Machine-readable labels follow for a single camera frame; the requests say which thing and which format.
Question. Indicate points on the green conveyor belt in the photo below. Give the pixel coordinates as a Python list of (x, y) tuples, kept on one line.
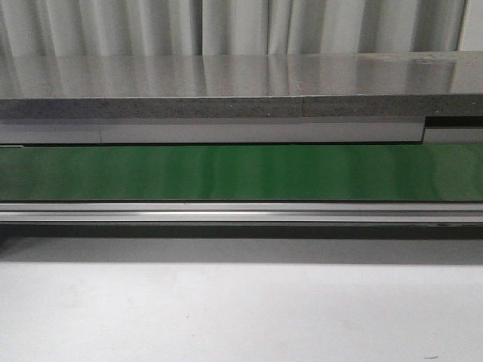
[(243, 173)]

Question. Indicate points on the grey stone counter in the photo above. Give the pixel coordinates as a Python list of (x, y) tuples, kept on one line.
[(322, 98)]

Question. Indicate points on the white pleated curtain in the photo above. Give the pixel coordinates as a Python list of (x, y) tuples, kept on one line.
[(149, 28)]

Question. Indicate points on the grey conveyor aluminium frame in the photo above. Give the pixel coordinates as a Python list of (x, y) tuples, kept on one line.
[(19, 216)]

